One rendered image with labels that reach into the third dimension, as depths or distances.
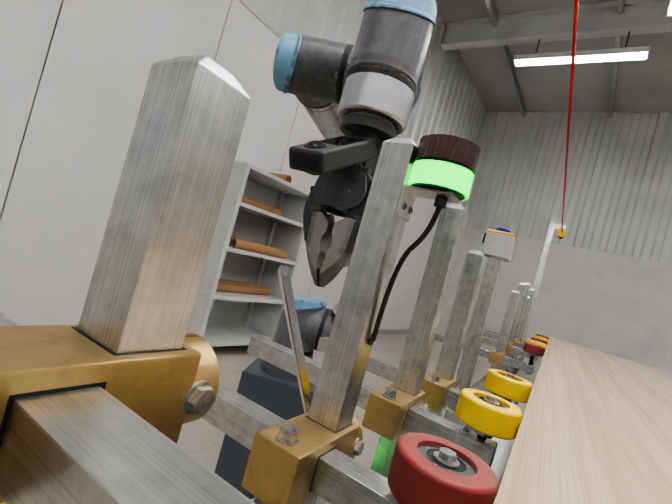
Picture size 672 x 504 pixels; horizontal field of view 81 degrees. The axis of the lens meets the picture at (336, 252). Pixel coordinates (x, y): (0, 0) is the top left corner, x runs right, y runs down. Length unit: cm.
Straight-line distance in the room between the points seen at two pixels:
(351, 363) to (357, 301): 6
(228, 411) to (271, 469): 10
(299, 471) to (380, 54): 44
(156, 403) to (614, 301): 825
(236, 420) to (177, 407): 22
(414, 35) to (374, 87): 8
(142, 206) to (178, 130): 4
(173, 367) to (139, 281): 5
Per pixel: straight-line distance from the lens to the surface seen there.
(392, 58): 51
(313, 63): 66
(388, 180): 41
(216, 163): 21
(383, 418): 59
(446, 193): 38
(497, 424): 57
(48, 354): 19
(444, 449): 36
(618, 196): 871
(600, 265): 841
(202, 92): 20
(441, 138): 39
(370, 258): 39
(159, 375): 21
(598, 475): 50
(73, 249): 304
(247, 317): 402
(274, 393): 135
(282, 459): 37
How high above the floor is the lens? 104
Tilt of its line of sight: 1 degrees up
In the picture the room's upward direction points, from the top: 15 degrees clockwise
